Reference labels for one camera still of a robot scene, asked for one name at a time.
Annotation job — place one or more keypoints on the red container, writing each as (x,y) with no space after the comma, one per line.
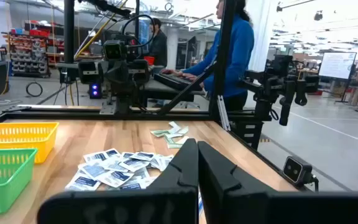
(149,60)

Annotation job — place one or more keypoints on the computer tower with blue lights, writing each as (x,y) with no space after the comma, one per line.
(95,90)

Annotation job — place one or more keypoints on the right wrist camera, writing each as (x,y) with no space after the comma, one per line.
(114,50)

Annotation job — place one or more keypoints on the green plastic basket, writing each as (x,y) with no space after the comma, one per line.
(2,203)

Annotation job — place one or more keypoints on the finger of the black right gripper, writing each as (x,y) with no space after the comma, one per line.
(123,81)
(112,81)

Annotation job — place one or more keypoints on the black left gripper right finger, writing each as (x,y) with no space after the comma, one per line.
(228,199)

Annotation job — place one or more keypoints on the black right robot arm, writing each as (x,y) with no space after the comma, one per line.
(124,107)

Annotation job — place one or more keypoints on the yellow plastic basket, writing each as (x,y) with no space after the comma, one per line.
(47,146)

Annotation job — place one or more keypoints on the white display screen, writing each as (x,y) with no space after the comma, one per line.
(337,65)

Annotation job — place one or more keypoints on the black table-level camera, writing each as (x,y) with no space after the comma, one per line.
(294,169)

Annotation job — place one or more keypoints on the person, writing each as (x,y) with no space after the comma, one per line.
(158,46)
(238,56)

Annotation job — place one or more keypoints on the parts bin shelf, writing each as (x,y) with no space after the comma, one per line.
(26,59)

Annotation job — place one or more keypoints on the silver aluminium bracket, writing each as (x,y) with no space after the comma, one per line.
(224,115)

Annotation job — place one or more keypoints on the black computer keyboard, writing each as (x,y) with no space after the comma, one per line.
(172,81)

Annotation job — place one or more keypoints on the grey computer desk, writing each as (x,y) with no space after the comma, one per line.
(166,93)

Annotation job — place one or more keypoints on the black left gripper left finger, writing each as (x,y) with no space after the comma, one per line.
(172,199)

